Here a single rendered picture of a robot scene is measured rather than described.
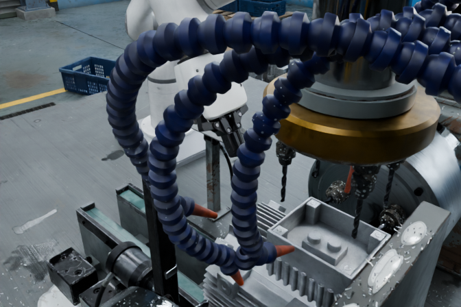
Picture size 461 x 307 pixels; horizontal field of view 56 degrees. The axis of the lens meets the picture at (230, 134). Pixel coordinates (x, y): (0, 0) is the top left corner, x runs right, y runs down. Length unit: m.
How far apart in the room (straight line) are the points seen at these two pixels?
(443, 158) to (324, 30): 0.60
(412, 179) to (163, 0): 0.47
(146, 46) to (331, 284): 0.38
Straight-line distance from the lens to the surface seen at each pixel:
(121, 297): 0.50
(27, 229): 1.21
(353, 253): 0.60
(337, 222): 0.62
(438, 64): 0.23
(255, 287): 0.61
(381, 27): 0.26
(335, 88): 0.42
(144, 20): 1.29
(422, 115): 0.45
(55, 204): 1.27
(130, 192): 1.04
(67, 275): 0.96
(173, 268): 0.61
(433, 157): 0.78
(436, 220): 0.64
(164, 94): 1.39
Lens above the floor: 1.51
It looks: 28 degrees down
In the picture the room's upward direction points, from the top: straight up
